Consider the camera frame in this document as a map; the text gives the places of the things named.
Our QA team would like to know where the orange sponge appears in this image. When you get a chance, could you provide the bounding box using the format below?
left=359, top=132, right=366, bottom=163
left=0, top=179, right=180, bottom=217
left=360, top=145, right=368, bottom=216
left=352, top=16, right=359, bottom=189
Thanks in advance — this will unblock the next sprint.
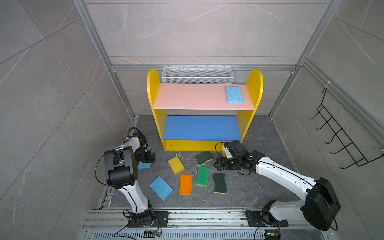
left=179, top=175, right=192, bottom=196

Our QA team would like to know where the dark green wavy sponge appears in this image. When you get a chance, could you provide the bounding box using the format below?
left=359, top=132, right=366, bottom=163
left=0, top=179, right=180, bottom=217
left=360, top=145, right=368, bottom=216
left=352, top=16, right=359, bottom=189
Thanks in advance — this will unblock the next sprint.
left=195, top=151, right=214, bottom=166
left=213, top=173, right=227, bottom=194

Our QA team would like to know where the light blue cellulose sponge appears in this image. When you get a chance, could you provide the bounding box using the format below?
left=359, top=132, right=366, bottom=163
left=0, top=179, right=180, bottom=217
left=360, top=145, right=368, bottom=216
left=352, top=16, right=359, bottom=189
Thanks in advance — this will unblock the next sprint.
left=225, top=86, right=244, bottom=104

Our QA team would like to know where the blue lower shelf board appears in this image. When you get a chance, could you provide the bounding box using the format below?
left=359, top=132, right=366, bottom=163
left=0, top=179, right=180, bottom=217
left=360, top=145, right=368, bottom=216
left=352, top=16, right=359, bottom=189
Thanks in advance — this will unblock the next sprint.
left=163, top=116, right=242, bottom=141

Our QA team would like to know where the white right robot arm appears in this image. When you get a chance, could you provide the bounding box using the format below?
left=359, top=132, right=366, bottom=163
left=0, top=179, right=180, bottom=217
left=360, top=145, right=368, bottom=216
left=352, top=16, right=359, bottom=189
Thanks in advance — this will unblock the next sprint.
left=214, top=151, right=341, bottom=231

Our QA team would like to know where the blue sponge on floor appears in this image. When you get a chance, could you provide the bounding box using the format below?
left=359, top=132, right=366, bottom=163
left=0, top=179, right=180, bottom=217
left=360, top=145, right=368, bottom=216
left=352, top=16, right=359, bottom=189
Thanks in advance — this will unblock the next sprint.
left=150, top=177, right=173, bottom=201

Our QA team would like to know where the white wire mesh basket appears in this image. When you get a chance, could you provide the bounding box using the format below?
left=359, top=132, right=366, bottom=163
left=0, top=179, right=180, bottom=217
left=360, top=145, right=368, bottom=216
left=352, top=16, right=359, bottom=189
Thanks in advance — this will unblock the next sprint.
left=162, top=67, right=234, bottom=84

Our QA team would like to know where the yellow shelf unit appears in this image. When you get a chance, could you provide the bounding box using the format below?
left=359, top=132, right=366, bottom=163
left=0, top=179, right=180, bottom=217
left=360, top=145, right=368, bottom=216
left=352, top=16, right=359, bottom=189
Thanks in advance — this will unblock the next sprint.
left=147, top=68, right=264, bottom=152

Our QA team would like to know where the bright green sponge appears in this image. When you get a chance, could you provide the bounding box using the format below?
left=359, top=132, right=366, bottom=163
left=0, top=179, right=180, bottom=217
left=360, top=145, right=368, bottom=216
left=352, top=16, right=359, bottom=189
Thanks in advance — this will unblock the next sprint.
left=196, top=166, right=211, bottom=187

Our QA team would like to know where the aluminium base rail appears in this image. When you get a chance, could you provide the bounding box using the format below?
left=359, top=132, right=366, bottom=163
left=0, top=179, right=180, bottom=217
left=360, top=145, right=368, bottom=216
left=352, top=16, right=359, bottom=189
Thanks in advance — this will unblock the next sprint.
left=76, top=209, right=337, bottom=240

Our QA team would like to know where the black wire hook rack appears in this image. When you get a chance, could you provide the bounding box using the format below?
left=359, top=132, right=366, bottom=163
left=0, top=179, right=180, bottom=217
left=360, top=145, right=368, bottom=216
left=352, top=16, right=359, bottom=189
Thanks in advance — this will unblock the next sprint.
left=308, top=88, right=384, bottom=170

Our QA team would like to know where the yellow sponge tilted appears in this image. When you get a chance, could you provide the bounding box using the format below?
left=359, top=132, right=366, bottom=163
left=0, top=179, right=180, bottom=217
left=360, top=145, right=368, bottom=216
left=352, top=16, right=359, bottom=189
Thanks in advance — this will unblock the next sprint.
left=168, top=156, right=185, bottom=175

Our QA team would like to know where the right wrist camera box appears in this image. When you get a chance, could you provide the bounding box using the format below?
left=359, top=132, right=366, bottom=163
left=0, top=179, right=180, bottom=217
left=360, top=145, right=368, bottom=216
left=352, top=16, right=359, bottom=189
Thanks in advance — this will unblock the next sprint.
left=222, top=140, right=249, bottom=159

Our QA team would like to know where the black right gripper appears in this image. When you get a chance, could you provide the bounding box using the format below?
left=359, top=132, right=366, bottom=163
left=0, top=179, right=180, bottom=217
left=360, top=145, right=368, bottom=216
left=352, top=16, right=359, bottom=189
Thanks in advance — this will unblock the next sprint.
left=213, top=156, right=242, bottom=171

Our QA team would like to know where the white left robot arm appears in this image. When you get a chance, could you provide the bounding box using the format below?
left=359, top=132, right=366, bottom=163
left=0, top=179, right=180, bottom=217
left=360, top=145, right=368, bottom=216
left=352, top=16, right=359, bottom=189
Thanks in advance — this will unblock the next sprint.
left=103, top=133, right=155, bottom=227

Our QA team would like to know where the dark green wavy sponge front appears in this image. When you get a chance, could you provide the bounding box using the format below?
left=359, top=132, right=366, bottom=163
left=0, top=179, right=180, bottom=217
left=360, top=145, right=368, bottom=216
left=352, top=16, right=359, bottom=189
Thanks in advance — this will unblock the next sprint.
left=213, top=173, right=227, bottom=194

